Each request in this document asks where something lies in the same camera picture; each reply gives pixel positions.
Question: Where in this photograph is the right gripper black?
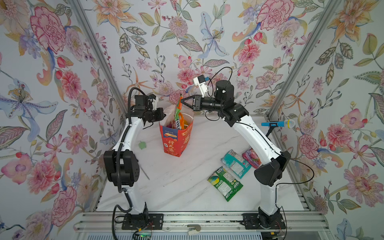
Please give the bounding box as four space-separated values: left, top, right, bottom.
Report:
182 96 225 116

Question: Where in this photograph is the orange green noodle packet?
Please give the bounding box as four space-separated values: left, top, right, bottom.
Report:
174 95 186 130

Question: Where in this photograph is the red paper gift bag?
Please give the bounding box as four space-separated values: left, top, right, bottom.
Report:
159 105 194 157

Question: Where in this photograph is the teal snack packet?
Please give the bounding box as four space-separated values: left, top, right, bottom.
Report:
221 150 251 179

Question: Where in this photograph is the green snack packet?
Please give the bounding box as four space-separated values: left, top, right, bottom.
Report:
208 167 243 202

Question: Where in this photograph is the magenta striped snack packet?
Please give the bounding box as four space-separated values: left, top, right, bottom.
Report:
242 149 262 169

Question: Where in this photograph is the orange candy snack packet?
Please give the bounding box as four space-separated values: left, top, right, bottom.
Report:
165 120 177 129

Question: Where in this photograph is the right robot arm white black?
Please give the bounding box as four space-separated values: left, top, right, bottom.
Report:
181 76 291 229

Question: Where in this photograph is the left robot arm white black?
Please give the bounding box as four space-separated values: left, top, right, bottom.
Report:
103 87 166 225

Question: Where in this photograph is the small green toy piece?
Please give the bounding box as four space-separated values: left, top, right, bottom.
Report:
138 141 147 150

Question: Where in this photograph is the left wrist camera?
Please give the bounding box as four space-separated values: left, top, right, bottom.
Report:
148 94 159 110

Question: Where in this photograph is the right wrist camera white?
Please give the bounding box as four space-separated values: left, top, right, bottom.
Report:
193 75 209 97

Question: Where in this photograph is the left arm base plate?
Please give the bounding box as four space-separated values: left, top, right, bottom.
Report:
122 214 164 230

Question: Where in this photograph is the aluminium mounting rail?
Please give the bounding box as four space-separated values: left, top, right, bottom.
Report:
74 210 330 233

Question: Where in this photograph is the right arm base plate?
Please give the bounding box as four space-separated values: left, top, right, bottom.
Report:
242 213 287 230

